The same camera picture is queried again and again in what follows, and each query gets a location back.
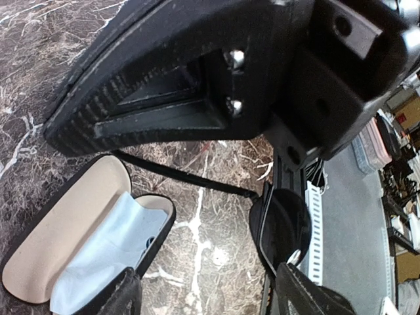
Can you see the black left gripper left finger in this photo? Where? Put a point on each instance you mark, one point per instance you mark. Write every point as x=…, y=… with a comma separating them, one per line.
x=125, y=296

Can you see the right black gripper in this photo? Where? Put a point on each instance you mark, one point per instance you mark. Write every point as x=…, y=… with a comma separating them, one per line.
x=342, y=59

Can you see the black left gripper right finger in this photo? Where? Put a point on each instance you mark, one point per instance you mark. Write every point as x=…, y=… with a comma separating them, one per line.
x=297, y=294

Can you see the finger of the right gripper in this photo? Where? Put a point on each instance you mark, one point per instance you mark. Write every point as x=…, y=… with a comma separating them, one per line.
x=164, y=71

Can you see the light blue cloth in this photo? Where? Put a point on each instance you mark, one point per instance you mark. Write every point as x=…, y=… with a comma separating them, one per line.
x=130, y=236

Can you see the black aviator sunglasses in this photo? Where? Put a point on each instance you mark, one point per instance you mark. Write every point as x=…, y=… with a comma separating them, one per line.
x=279, y=219

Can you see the black checkered glasses case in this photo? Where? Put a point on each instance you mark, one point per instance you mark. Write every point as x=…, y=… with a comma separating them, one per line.
x=55, y=235

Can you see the white slotted cable duct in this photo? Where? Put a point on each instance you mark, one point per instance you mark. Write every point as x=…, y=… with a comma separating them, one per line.
x=314, y=256

